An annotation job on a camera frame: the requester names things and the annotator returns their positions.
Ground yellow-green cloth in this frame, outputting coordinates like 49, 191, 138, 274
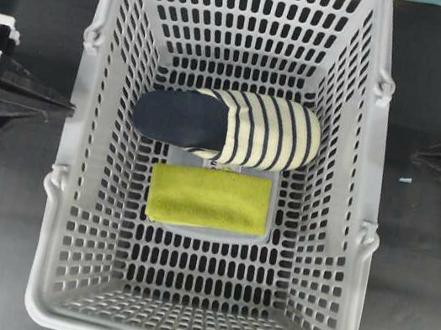
146, 163, 273, 236

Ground grey plastic shopping basket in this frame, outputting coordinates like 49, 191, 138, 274
25, 0, 396, 330

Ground white label in basket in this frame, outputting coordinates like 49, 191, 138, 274
202, 160, 242, 173

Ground small light blue scrap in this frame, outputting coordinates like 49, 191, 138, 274
398, 178, 412, 184

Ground navy striped cream slipper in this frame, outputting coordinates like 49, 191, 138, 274
132, 88, 321, 172

